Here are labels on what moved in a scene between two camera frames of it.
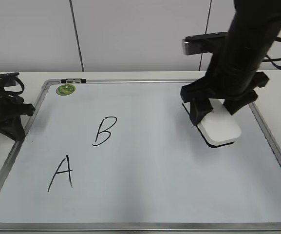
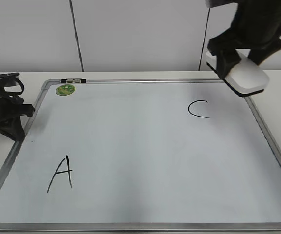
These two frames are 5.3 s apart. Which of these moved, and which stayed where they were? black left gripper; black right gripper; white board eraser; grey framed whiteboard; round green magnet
Moved: black right gripper; white board eraser
Stayed: grey framed whiteboard; round green magnet; black left gripper
